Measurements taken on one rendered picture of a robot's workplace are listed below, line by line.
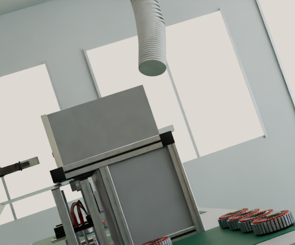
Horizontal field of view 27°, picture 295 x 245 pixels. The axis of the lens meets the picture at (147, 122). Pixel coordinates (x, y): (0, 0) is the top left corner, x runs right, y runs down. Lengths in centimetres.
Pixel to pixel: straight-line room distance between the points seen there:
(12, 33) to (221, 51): 248
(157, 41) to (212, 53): 390
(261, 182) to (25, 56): 313
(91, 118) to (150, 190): 34
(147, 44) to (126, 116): 134
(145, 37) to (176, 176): 157
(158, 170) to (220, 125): 518
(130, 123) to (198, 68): 514
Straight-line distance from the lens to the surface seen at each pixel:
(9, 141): 710
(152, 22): 362
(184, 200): 214
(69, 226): 211
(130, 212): 211
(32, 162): 235
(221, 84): 736
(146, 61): 346
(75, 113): 223
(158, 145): 212
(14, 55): 726
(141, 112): 224
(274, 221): 162
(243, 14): 764
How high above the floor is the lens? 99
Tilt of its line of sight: 5 degrees up
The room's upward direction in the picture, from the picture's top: 19 degrees counter-clockwise
